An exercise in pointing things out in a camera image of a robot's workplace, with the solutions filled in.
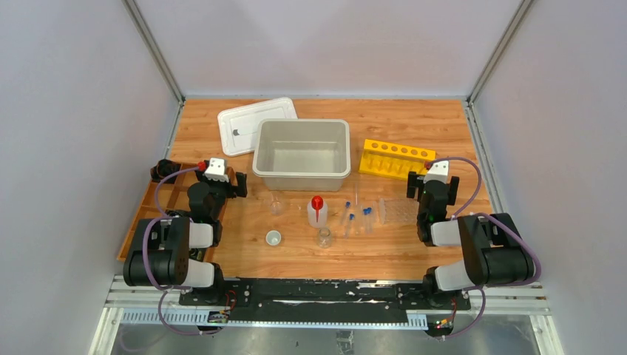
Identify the small white cup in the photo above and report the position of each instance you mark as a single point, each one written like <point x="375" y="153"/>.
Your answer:
<point x="273" y="238"/>

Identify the yellow test tube rack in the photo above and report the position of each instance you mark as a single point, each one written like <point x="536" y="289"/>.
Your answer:
<point x="392" y="160"/>

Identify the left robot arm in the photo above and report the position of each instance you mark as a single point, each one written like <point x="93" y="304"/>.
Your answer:
<point x="159" y="254"/>

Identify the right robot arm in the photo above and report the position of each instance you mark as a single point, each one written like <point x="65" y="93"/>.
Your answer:
<point x="492" y="251"/>

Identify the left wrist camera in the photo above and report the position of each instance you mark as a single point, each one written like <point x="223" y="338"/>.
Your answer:
<point x="216" y="170"/>

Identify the beige plastic bin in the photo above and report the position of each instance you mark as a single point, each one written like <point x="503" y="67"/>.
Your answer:
<point x="310" y="155"/>

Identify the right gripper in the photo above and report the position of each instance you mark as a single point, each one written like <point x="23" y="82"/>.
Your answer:
<point x="415" y="181"/>

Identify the wash bottle red cap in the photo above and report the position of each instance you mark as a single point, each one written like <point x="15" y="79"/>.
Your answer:
<point x="317" y="210"/>

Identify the white bin lid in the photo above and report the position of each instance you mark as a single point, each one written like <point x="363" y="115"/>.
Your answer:
<point x="238" y="126"/>

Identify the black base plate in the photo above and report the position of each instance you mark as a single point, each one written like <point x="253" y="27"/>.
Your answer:
<point x="358" y="302"/>

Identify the wooden organizer tray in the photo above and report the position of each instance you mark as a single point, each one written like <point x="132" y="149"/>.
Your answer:
<point x="169" y="195"/>

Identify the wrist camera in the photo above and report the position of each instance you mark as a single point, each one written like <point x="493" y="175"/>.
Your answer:
<point x="438" y="171"/>
<point x="216" y="170"/>

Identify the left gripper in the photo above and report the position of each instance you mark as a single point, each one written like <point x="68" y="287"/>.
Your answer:
<point x="235" y="184"/>

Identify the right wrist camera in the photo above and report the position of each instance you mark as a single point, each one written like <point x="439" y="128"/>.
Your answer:
<point x="438" y="171"/>

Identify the clear glass beaker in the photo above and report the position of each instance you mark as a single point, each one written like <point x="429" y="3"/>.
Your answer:
<point x="276" y="205"/>

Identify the blue cap tube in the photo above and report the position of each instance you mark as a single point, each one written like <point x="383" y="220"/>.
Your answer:
<point x="369" y="220"/>
<point x="364" y="220"/>
<point x="345" y="213"/>
<point x="348" y="225"/>

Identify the small glass jar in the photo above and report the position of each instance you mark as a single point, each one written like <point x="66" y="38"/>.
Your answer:
<point x="324" y="238"/>

